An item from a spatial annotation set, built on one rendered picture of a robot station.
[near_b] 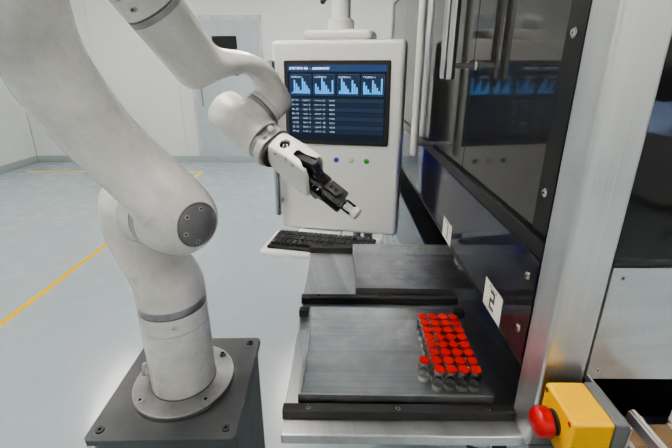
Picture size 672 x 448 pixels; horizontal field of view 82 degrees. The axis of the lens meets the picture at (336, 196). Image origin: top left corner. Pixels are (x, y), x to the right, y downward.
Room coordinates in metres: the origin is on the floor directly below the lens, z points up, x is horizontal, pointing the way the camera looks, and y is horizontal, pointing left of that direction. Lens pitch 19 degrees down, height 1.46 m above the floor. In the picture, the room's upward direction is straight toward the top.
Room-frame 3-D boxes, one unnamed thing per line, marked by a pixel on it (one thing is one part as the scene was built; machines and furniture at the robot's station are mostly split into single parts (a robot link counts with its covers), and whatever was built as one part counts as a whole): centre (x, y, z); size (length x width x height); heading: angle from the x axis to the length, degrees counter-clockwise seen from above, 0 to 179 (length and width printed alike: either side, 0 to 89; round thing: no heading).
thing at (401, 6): (2.22, -0.34, 1.50); 0.48 x 0.01 x 0.59; 179
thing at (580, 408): (0.40, -0.33, 0.99); 0.08 x 0.07 x 0.07; 89
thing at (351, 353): (0.65, -0.11, 0.90); 0.34 x 0.26 x 0.04; 89
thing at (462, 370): (0.65, -0.24, 0.90); 0.18 x 0.02 x 0.05; 179
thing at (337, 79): (1.56, -0.02, 1.19); 0.50 x 0.19 x 0.78; 78
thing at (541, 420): (0.40, -0.29, 0.99); 0.04 x 0.04 x 0.04; 89
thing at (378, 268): (0.99, -0.22, 0.90); 0.34 x 0.26 x 0.04; 89
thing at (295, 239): (1.34, 0.05, 0.82); 0.40 x 0.14 x 0.02; 78
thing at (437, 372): (0.65, -0.19, 0.90); 0.18 x 0.02 x 0.05; 179
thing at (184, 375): (0.61, 0.30, 0.95); 0.19 x 0.19 x 0.18
